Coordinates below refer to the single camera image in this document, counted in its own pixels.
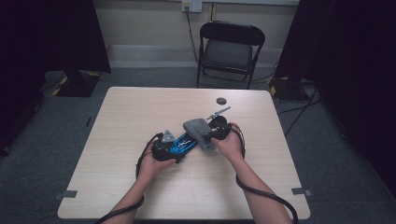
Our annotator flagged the grey cloth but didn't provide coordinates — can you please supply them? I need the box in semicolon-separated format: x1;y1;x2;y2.
182;118;217;151

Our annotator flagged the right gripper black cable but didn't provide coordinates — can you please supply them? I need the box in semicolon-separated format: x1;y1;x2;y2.
229;122;300;224

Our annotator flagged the black wall socket cable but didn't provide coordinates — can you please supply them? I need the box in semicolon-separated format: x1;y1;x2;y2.
185;6;201;63

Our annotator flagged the person's right hand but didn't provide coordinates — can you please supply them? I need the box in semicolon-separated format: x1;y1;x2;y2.
211;122;246;162

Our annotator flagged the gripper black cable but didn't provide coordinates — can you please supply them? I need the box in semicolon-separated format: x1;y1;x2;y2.
229;122;300;224
94;133;164;224

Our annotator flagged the blue and black toy car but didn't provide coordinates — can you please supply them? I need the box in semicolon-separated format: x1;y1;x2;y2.
169;132;199;156

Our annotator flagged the grey tape strip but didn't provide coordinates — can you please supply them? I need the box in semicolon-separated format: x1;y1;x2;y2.
291;187;313;198
53;189;78;201

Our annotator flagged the white wall socket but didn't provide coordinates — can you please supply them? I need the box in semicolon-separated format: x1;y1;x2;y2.
181;0;204;14

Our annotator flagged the black folding chair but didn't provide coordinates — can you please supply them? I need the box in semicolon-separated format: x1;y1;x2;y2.
195;21;266;91

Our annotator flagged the dark curtain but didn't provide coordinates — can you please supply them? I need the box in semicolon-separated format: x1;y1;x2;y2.
275;0;396;197
0;0;112;157

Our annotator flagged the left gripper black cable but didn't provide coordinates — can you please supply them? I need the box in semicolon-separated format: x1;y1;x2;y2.
94;133;164;224

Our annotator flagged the black floor cable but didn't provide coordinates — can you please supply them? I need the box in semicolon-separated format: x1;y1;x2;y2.
276;87;322;138

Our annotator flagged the black stand base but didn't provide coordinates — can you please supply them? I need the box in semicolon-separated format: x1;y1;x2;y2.
267;76;310;102
51;69;102;98

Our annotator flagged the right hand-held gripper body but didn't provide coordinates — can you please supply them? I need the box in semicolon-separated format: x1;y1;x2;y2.
205;105;233;141

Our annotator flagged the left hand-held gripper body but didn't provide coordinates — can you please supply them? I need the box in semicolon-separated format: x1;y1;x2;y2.
151;129;180;162

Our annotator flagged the person's left hand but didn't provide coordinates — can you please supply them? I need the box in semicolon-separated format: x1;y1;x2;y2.
137;147;177;183

